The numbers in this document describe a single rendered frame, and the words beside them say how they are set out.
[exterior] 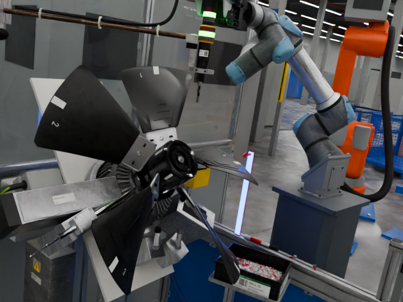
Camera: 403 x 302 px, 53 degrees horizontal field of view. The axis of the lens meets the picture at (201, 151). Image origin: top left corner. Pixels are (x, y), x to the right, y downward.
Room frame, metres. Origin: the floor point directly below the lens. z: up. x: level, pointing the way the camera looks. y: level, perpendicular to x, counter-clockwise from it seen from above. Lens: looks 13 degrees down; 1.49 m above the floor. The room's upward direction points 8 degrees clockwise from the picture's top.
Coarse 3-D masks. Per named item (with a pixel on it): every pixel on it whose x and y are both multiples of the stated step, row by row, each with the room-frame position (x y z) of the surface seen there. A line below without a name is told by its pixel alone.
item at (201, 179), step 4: (208, 168) 1.60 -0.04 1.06; (200, 172) 1.56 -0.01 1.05; (204, 172) 1.59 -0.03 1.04; (208, 172) 1.61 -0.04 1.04; (196, 176) 1.55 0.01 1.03; (200, 176) 1.57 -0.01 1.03; (204, 176) 1.59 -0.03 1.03; (208, 176) 1.61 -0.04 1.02; (192, 180) 1.54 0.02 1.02; (196, 180) 1.55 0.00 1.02; (200, 180) 1.57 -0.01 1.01; (204, 180) 1.59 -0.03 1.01; (208, 180) 1.61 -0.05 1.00; (184, 184) 1.57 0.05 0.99; (188, 184) 1.55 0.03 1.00; (192, 184) 1.54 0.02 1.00; (196, 184) 1.55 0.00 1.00; (200, 184) 1.57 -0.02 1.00; (204, 184) 1.60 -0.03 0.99; (192, 188) 1.54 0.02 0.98
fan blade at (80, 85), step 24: (72, 72) 0.98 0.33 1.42; (72, 96) 0.96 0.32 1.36; (96, 96) 0.99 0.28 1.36; (48, 120) 0.92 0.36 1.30; (72, 120) 0.95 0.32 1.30; (96, 120) 0.98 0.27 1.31; (120, 120) 1.01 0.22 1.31; (48, 144) 0.92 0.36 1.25; (72, 144) 0.95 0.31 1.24; (96, 144) 0.98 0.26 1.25; (120, 144) 1.01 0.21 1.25
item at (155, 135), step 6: (150, 132) 1.16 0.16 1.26; (156, 132) 1.15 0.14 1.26; (162, 132) 1.15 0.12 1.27; (168, 132) 1.15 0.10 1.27; (174, 132) 1.15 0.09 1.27; (150, 138) 1.14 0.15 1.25; (156, 138) 1.14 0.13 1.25; (168, 138) 1.14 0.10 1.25; (174, 138) 1.14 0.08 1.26; (162, 144) 1.13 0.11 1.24
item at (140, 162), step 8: (136, 144) 1.04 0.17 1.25; (152, 144) 1.06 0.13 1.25; (128, 152) 1.03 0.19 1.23; (136, 152) 1.04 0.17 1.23; (144, 152) 1.05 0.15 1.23; (152, 152) 1.06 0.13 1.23; (128, 160) 1.03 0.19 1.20; (136, 160) 1.04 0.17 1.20; (144, 160) 1.05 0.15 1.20; (136, 168) 1.05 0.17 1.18
